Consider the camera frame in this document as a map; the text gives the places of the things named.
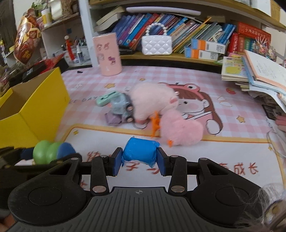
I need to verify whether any grey blue toy car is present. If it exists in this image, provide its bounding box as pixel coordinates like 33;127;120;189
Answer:
110;92;135;123

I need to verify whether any pink checked table mat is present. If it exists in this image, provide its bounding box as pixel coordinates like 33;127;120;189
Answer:
13;65;286;195

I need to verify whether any orange and white box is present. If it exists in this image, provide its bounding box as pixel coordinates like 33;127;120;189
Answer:
191;39;230;54
184;47;218;61

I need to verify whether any green and blue toy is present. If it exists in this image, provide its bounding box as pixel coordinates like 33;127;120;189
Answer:
33;140;77;165

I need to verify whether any white quilted pearl handbag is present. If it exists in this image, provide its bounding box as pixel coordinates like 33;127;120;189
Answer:
141;23;172;56

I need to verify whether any mint green small device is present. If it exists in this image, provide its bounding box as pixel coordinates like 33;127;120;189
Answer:
96;91;121;107

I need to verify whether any white bottle yellow label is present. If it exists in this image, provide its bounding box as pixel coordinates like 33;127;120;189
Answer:
41;9;52;26

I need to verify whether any yellow cover booklet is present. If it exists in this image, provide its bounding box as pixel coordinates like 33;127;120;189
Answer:
221;56;249;81

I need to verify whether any person's hair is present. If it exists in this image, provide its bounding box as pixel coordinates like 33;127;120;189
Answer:
232;182;286;232

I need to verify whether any pink cylindrical holder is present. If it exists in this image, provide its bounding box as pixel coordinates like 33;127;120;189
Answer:
92;32;123;77

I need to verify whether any thick cream paged book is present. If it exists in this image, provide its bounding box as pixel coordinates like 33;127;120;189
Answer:
96;5;127;26
93;21;117;32

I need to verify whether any yellow cardboard box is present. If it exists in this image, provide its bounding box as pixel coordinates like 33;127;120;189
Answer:
0;67;70;149

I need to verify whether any light pink plush pig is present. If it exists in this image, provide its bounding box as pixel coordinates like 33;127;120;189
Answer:
129;82;179;122

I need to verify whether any white shelf unit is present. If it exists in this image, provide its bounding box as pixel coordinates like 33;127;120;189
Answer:
0;11;95;68

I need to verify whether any orange plastic toy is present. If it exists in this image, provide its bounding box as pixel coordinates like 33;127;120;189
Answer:
150;112;161;137

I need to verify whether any red thick dictionary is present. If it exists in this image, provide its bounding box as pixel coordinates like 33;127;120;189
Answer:
236;22;271;40

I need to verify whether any stack of open workbooks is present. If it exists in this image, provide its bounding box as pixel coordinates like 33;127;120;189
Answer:
221;49;286;108

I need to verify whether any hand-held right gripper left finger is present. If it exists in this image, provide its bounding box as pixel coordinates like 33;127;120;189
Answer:
48;147;124;194

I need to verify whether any sparkly pink ornament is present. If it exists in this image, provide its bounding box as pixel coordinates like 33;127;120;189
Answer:
254;36;278;62

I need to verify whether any red slim ornament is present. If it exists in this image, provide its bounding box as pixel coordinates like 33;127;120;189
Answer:
64;34;74;61

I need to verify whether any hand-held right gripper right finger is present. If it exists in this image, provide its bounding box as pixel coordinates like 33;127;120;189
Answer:
156;147;233;194

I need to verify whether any white pen cup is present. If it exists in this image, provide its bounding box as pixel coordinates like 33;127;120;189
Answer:
73;45;90;64

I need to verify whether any blue block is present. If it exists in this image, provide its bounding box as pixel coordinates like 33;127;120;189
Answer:
122;136;161;168

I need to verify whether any black long box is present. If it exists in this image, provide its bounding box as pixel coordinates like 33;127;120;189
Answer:
21;60;70;83

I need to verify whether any red packaging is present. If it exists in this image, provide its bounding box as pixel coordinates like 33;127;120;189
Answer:
44;54;66;68

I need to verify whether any wooden bookshelf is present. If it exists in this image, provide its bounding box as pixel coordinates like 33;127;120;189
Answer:
89;0;286;68

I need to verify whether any red patterned snack bag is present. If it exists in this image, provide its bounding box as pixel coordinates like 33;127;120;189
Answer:
13;8;43;65

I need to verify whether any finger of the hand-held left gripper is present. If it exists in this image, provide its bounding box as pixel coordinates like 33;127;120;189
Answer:
0;147;34;162
13;153;82;179

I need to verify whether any pink fluffy heart plush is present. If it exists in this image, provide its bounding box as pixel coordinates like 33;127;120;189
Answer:
160;110;204;148

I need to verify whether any row of colourful upright books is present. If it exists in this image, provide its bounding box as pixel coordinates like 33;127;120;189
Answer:
111;13;258;54

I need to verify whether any purple toy car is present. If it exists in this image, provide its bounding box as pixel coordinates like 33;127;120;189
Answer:
105;111;123;127

